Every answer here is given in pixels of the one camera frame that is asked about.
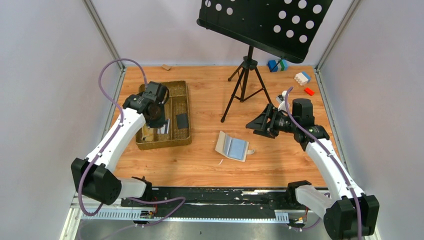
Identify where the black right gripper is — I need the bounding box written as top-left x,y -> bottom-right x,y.
245,103 -> 298,139

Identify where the beige leather card holder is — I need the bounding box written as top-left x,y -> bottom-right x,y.
215,131 -> 255,162

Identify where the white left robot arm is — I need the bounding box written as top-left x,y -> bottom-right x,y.
71,82 -> 170,207

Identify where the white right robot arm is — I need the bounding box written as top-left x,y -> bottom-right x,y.
246,98 -> 380,240

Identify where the gold VIP card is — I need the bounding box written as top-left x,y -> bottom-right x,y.
141,127 -> 156,142

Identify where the black card in tray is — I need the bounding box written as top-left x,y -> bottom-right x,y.
176,113 -> 190,130

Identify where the woven straw divided tray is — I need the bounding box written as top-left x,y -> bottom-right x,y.
135,80 -> 192,150

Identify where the small wooden block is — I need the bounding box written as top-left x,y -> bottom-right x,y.
161,64 -> 172,71

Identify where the red toy block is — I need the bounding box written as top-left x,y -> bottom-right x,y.
304,87 -> 315,96

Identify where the white blue toy block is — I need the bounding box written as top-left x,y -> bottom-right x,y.
294,71 -> 312,86

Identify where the blue green toy block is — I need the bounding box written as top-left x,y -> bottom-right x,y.
267,59 -> 289,73

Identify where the black music stand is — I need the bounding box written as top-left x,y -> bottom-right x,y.
196,0 -> 332,122

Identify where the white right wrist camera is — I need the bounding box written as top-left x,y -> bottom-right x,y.
276,90 -> 287,112

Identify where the white slotted cable duct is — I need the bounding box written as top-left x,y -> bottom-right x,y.
80,208 -> 290,224

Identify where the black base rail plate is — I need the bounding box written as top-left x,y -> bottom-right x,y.
120,186 -> 320,214

